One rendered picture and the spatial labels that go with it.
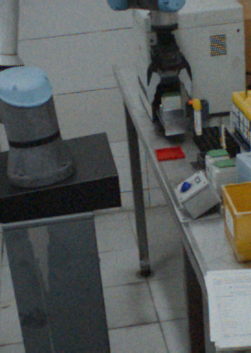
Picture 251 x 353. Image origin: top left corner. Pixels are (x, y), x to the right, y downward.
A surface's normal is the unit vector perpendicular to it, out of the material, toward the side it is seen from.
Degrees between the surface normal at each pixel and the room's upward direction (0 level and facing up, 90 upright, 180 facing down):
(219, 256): 0
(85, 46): 90
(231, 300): 0
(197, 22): 89
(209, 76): 90
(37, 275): 90
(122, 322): 0
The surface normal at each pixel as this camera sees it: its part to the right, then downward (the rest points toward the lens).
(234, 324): -0.10, -0.90
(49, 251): 0.13, 0.41
